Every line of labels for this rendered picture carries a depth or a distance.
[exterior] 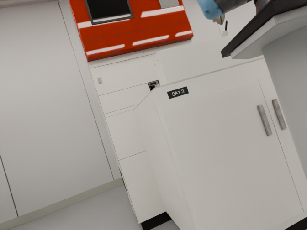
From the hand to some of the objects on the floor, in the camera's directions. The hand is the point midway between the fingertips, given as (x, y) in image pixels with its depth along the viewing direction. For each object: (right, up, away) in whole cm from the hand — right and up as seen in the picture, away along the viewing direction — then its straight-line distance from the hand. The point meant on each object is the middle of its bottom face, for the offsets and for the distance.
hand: (221, 21), depth 97 cm
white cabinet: (+29, -103, +20) cm, 109 cm away
